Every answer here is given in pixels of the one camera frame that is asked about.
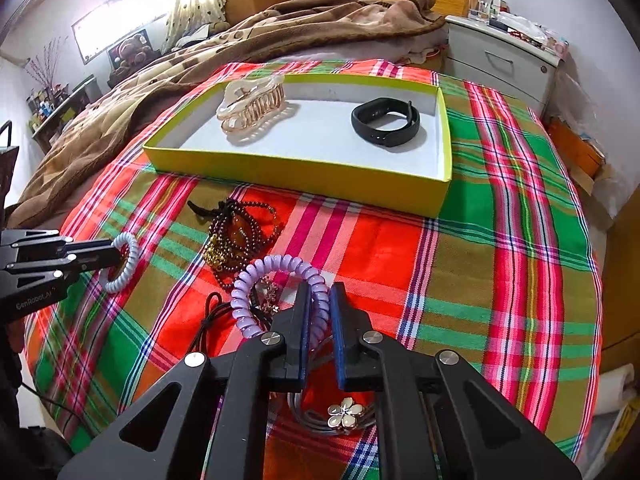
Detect silver chain bracelet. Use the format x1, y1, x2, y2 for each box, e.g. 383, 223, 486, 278
254, 270, 283, 317

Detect grey cord flower bracelet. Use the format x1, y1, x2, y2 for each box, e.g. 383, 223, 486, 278
287, 391, 378, 436

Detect black cable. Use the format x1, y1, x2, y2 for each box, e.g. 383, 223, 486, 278
19, 384, 87, 427

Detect translucent beige hair claw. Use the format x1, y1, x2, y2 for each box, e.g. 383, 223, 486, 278
216, 74, 287, 136

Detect purple spiral hair tie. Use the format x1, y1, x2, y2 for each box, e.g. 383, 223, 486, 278
231, 255, 331, 353

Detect dark bead bracelet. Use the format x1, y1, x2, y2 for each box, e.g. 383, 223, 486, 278
187, 198, 285, 293

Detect black metal frame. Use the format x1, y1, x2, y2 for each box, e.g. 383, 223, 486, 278
0, 120, 21, 207

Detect wooden cabinet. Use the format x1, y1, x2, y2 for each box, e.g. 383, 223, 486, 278
597, 195, 640, 376

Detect black smart band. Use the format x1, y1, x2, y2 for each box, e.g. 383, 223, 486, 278
351, 97, 422, 141

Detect brown plush blanket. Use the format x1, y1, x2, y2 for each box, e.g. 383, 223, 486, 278
7, 0, 449, 230

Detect grey nightstand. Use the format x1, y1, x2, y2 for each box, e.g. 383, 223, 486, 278
442, 14, 562, 117

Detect white paper roll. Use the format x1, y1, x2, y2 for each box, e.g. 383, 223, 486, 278
599, 363, 637, 412

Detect dotted curtain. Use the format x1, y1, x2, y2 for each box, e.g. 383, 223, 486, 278
164, 0, 232, 52

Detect window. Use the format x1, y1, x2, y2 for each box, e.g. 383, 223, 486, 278
71, 0, 172, 67

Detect pale blue spiral hair tie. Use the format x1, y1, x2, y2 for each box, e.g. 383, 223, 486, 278
102, 232, 140, 293

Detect black cord necklace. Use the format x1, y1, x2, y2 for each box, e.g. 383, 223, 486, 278
199, 292, 273, 358

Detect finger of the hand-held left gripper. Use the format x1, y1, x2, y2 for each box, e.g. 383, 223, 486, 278
0, 251, 127, 292
0, 229, 122, 262

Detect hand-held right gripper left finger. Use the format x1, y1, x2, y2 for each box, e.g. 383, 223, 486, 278
57, 281, 313, 480

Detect dark cloth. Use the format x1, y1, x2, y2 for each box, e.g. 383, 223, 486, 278
0, 320, 73, 480

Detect orange cardboard box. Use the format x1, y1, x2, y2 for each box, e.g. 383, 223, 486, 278
546, 116, 607, 182

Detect teddy bear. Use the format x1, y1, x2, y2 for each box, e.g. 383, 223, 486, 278
107, 29, 154, 72

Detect cluttered wall shelf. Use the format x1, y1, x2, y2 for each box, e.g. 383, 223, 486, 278
26, 74, 102, 155

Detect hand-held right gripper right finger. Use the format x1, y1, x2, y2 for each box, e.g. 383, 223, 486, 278
329, 281, 583, 480

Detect dried branches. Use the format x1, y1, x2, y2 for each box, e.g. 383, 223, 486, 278
24, 36, 70, 92

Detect yellow-green cardboard box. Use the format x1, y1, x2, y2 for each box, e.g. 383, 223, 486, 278
142, 74, 454, 218

